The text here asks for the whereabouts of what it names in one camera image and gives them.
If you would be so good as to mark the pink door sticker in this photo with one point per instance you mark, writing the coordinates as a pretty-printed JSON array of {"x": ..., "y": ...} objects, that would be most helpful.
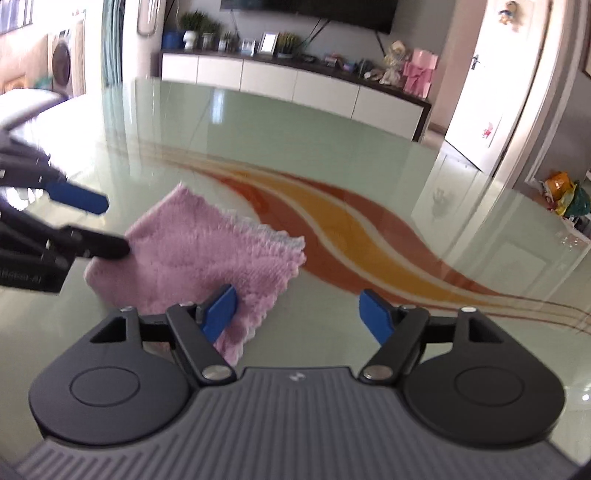
[{"x": 488, "y": 130}]

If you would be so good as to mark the black flat television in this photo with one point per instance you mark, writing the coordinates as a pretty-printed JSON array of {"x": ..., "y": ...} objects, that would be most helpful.
[{"x": 309, "y": 9}]

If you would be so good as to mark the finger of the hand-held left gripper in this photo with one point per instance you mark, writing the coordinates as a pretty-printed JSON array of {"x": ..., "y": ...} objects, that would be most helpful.
[
  {"x": 78, "y": 197},
  {"x": 104, "y": 247}
]

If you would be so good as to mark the white television cabinet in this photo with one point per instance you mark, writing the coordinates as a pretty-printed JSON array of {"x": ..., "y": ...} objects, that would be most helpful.
[{"x": 295, "y": 87}]

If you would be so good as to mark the grass plant in dark pot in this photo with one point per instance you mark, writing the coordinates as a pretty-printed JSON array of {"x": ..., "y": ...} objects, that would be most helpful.
[{"x": 288, "y": 45}]

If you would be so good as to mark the small potted plant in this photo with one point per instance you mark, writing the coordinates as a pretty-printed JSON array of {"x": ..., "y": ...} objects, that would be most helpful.
[{"x": 210, "y": 34}]

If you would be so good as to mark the plush doll bouquet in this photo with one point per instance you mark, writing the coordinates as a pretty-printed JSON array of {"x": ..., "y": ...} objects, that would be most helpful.
[{"x": 395, "y": 62}]

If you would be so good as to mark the dark jar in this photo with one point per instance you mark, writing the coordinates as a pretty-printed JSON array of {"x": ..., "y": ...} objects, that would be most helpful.
[{"x": 363, "y": 67}]

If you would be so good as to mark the blue pot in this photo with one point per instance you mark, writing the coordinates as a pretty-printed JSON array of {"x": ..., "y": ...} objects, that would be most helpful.
[{"x": 171, "y": 40}]

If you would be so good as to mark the small box stack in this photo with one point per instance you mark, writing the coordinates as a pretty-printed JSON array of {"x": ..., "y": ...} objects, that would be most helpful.
[{"x": 333, "y": 60}]

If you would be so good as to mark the washing machine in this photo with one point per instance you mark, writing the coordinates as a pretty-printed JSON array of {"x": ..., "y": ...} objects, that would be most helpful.
[{"x": 61, "y": 62}]

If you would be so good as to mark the pink and white towel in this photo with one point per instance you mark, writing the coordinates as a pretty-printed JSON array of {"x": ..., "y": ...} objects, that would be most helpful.
[{"x": 194, "y": 258}]

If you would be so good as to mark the yellow snack bag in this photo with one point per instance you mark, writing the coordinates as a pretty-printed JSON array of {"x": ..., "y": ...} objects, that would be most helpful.
[{"x": 557, "y": 187}]

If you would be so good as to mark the plush duck toy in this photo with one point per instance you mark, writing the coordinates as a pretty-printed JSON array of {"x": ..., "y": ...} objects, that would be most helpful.
[{"x": 508, "y": 11}]

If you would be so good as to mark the pink gift box with bow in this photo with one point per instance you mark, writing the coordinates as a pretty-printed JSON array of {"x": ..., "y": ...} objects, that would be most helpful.
[{"x": 419, "y": 74}]

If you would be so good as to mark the cup with sticks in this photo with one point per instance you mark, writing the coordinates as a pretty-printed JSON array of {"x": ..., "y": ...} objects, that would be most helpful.
[{"x": 228, "y": 42}]

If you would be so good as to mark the small photo frame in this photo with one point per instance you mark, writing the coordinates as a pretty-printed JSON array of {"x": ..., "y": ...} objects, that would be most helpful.
[{"x": 248, "y": 46}]

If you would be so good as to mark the white door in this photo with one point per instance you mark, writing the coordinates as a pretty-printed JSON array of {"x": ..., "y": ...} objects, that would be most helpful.
[{"x": 494, "y": 92}]

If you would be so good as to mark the teal curtain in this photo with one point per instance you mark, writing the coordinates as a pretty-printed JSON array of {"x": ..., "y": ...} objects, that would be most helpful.
[{"x": 114, "y": 41}]

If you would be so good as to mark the green bag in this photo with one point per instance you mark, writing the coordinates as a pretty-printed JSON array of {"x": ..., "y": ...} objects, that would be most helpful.
[{"x": 579, "y": 203}]

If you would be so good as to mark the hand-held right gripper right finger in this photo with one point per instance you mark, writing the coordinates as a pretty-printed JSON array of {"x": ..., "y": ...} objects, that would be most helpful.
[{"x": 376, "y": 316}]

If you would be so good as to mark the white photo frame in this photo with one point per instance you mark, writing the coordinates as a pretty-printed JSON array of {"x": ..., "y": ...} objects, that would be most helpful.
[{"x": 268, "y": 44}]

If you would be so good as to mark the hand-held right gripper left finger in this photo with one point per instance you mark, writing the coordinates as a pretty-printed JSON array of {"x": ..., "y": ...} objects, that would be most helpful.
[{"x": 219, "y": 314}]

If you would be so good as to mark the potted plant in white vase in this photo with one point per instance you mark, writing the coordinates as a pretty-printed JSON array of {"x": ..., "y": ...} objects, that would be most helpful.
[{"x": 191, "y": 27}]

